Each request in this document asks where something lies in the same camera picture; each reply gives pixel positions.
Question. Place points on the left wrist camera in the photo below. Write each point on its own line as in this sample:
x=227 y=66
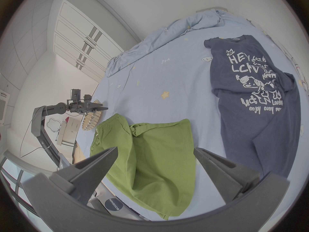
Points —
x=75 y=94

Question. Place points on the white small table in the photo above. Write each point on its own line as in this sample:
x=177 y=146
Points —
x=68 y=132

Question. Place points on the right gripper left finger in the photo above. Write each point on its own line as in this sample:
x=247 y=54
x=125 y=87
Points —
x=91 y=170

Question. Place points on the green shorts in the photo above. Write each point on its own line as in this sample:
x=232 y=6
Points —
x=154 y=163

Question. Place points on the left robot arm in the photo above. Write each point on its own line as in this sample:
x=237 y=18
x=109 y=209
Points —
x=38 y=122

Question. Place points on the pale blue quilt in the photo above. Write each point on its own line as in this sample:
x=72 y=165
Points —
x=154 y=40

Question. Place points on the window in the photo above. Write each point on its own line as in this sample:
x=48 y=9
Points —
x=17 y=177

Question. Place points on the bed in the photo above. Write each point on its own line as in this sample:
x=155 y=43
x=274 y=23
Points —
x=169 y=81

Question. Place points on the round woven basket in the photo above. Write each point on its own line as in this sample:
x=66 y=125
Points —
x=90 y=121

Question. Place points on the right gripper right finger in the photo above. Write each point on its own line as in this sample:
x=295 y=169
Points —
x=224 y=177

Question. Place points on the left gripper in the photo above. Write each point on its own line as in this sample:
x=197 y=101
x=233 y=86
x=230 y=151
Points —
x=85 y=107

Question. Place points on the white wardrobe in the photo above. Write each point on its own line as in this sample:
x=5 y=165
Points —
x=74 y=37

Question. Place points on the dark blue printed T-shirt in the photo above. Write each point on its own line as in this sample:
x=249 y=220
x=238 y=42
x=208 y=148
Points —
x=253 y=119

